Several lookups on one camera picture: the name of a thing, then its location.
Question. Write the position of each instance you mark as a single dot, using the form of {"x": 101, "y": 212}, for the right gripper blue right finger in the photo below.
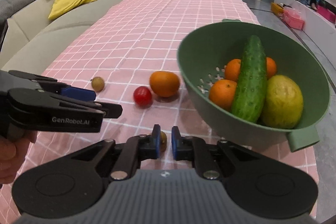
{"x": 195, "y": 150}

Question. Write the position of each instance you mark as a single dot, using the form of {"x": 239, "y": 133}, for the beige sofa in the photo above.
{"x": 33, "y": 42}

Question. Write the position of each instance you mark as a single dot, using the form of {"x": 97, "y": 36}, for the green colander bowl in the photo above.
{"x": 203, "y": 56}

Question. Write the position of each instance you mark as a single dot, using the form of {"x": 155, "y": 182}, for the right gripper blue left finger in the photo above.
{"x": 135, "y": 150}

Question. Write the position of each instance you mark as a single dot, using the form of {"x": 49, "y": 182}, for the white tv console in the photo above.
{"x": 319, "y": 29}

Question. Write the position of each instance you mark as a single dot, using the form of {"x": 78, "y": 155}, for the pink storage box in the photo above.
{"x": 293, "y": 18}

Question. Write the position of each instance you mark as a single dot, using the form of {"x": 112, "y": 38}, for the pink checkered tablecloth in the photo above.
{"x": 125, "y": 46}

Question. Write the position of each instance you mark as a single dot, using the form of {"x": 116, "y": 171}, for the person's left hand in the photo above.
{"x": 13, "y": 155}

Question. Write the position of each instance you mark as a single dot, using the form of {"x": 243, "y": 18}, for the orange with dark spot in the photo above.
{"x": 222, "y": 93}

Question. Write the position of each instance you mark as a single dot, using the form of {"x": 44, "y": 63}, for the green cucumber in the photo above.
{"x": 251, "y": 86}

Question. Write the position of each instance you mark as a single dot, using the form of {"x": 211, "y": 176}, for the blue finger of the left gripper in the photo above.
{"x": 53, "y": 85}
{"x": 42, "y": 103}

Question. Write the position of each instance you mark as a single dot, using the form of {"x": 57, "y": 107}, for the brown longan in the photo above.
{"x": 163, "y": 142}
{"x": 98, "y": 84}

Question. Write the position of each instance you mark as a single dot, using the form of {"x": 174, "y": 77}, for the magenta box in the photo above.
{"x": 326, "y": 13}

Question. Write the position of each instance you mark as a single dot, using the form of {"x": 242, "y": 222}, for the red cherry tomato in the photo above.
{"x": 142, "y": 96}

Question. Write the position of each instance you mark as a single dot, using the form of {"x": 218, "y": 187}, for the grey cushion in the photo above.
{"x": 16, "y": 9}

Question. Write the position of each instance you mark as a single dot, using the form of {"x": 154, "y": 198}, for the orange box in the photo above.
{"x": 277, "y": 9}

